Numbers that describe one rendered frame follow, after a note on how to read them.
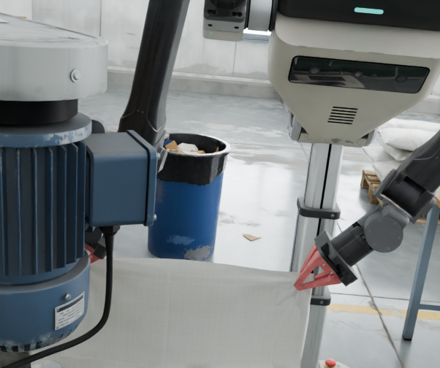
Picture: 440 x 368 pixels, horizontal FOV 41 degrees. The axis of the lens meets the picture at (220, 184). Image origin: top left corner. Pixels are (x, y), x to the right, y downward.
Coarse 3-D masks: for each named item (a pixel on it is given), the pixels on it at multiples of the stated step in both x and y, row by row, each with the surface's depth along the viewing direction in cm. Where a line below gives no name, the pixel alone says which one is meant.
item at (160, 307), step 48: (96, 288) 103; (144, 288) 102; (192, 288) 102; (240, 288) 103; (288, 288) 104; (96, 336) 106; (144, 336) 105; (192, 336) 105; (240, 336) 106; (288, 336) 107
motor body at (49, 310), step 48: (0, 144) 55; (48, 144) 57; (0, 192) 58; (48, 192) 59; (0, 240) 59; (48, 240) 60; (0, 288) 60; (48, 288) 62; (0, 336) 61; (48, 336) 64
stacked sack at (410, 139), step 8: (392, 128) 444; (384, 136) 429; (392, 136) 424; (400, 136) 421; (408, 136) 419; (416, 136) 420; (424, 136) 421; (432, 136) 422; (392, 144) 416; (400, 144) 416; (408, 144) 415; (416, 144) 414
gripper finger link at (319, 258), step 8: (320, 240) 103; (320, 248) 101; (312, 256) 102; (320, 256) 99; (312, 264) 101; (320, 264) 100; (328, 264) 100; (304, 272) 102; (328, 272) 101; (336, 272) 100; (296, 280) 103; (320, 280) 102; (328, 280) 101; (336, 280) 101; (304, 288) 103
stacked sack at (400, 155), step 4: (380, 140) 474; (380, 144) 471; (384, 144) 459; (384, 148) 457; (388, 148) 448; (392, 148) 442; (396, 148) 438; (388, 152) 447; (392, 152) 438; (396, 152) 433; (400, 152) 430; (404, 152) 430; (408, 152) 430; (392, 156) 439; (396, 156) 429; (400, 156) 426; (404, 156) 426; (408, 156) 426; (396, 160) 433; (400, 160) 426
